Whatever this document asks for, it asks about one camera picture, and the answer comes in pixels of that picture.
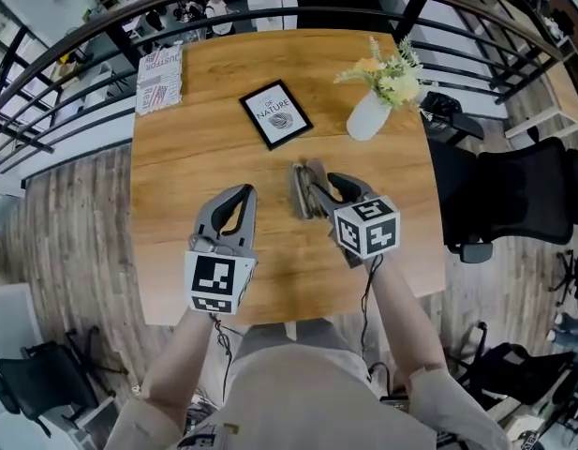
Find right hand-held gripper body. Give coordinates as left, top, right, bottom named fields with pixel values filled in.
left=326, top=196, right=402, bottom=271

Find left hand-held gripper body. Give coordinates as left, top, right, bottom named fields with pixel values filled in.
left=184, top=232, right=260, bottom=316

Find person's right forearm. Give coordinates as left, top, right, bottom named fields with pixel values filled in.
left=369, top=254, right=452, bottom=384

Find person's left forearm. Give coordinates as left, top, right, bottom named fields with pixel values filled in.
left=141, top=307, right=213, bottom=422

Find white vase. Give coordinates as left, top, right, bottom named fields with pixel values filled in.
left=346, top=90, right=393, bottom=143

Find yellow artificial flowers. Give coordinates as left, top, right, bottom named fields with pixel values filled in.
left=333, top=35, right=440, bottom=124

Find printed white card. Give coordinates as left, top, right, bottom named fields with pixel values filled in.
left=135, top=40, right=185, bottom=117

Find black mesh office chair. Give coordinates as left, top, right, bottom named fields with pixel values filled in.
left=418, top=90, right=578, bottom=264

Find person's beige clothing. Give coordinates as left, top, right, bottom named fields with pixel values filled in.
left=103, top=319, right=512, bottom=450

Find black metal railing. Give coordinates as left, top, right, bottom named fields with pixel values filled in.
left=0, top=0, right=564, bottom=175

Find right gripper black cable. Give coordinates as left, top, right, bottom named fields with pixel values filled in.
left=360, top=254, right=384, bottom=361

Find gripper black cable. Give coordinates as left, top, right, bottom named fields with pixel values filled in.
left=360, top=254, right=384, bottom=361
left=210, top=313, right=237, bottom=403

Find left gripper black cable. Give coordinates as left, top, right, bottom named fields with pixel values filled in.
left=210, top=313, right=237, bottom=403

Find black picture frame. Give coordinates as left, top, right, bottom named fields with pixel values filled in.
left=238, top=79, right=315, bottom=153

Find wooden desk with white frame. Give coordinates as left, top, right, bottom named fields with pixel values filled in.
left=503, top=35, right=578, bottom=140

